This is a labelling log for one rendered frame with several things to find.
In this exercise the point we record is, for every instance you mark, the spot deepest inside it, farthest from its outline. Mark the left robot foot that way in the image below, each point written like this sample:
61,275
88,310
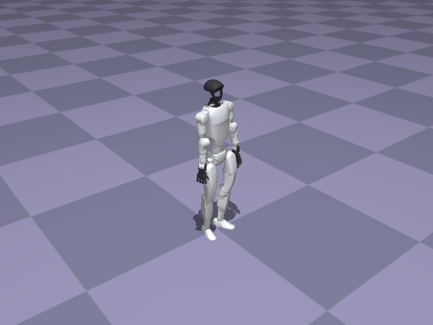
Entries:
224,224

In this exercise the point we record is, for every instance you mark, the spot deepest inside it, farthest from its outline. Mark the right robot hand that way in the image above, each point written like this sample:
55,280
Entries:
202,175

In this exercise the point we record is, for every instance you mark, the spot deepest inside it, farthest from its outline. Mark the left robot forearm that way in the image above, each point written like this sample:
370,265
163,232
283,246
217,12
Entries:
234,140

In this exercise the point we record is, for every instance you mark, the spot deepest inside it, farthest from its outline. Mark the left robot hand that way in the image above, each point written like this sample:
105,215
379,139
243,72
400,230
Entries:
238,157

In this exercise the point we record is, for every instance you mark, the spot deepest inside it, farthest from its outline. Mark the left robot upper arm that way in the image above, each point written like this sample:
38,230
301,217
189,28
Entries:
232,125

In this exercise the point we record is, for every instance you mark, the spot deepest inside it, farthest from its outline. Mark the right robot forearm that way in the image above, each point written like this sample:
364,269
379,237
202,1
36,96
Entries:
202,154

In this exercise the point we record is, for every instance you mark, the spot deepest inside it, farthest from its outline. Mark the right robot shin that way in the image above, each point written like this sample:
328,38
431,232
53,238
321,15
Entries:
206,212

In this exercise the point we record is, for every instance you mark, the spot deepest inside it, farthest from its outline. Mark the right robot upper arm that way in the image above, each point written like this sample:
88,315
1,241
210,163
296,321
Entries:
201,120

